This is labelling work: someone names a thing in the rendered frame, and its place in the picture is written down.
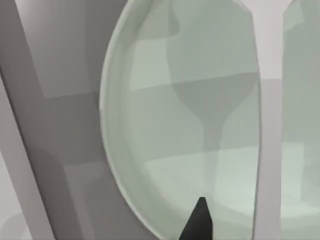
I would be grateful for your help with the pale green plate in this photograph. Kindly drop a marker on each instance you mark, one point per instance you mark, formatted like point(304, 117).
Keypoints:
point(180, 105)
point(301, 125)

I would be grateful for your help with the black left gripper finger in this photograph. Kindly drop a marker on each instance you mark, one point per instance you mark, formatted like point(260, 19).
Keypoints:
point(200, 222)

